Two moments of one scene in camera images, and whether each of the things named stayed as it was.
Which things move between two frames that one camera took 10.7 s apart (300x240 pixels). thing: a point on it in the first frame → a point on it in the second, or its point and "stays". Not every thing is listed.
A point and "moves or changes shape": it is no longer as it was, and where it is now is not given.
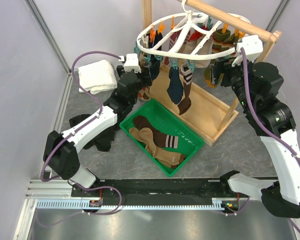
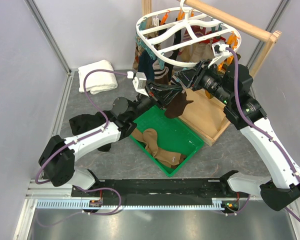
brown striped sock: x=186 y=77 → x=161 y=76
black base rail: x=157 y=191 stays
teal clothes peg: x=191 y=65 → x=161 y=65
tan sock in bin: x=145 y=136 stays
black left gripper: x=120 y=69 → x=166 y=94
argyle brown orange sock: x=144 y=92 → x=138 y=50
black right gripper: x=221 y=66 → x=186 y=76
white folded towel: x=97 y=77 stays
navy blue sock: x=175 y=90 → x=145 y=65
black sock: x=158 y=37 → x=175 y=54
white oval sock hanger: x=186 y=13 moves or changes shape
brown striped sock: x=160 y=137 → x=176 y=107
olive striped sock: x=221 y=40 → x=221 y=66
